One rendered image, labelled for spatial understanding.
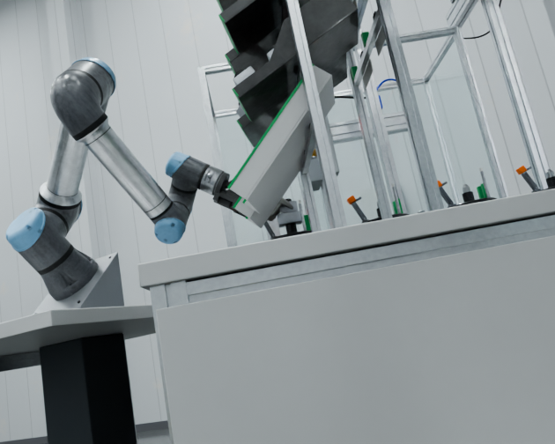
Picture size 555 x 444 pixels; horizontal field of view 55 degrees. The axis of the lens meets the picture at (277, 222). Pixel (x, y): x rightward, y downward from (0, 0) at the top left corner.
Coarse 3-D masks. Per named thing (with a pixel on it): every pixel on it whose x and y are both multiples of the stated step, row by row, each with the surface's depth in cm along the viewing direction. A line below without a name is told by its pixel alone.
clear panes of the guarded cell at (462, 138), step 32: (448, 64) 265; (384, 96) 296; (416, 96) 297; (448, 96) 271; (224, 128) 290; (448, 128) 278; (224, 160) 287; (352, 160) 288; (448, 160) 286; (480, 160) 249; (288, 192) 283; (352, 192) 284; (416, 192) 285; (448, 192) 285; (352, 224) 280
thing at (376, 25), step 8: (288, 16) 110; (376, 16) 103; (376, 24) 104; (376, 32) 107; (368, 40) 111; (368, 48) 113; (368, 56) 117; (360, 64) 121; (360, 72) 124; (360, 80) 128
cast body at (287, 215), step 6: (288, 198) 144; (294, 204) 143; (282, 210) 142; (288, 210) 142; (294, 210) 143; (282, 216) 142; (288, 216) 142; (294, 216) 142; (282, 222) 142; (288, 222) 142; (294, 222) 142; (300, 222) 143
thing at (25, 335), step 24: (48, 312) 93; (72, 312) 97; (96, 312) 102; (120, 312) 108; (144, 312) 115; (0, 336) 98; (24, 336) 101; (48, 336) 113; (72, 336) 126; (96, 336) 143
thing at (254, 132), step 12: (336, 60) 115; (336, 72) 120; (336, 84) 126; (288, 96) 115; (276, 108) 117; (240, 120) 115; (264, 120) 118; (252, 132) 119; (264, 132) 123; (252, 144) 126
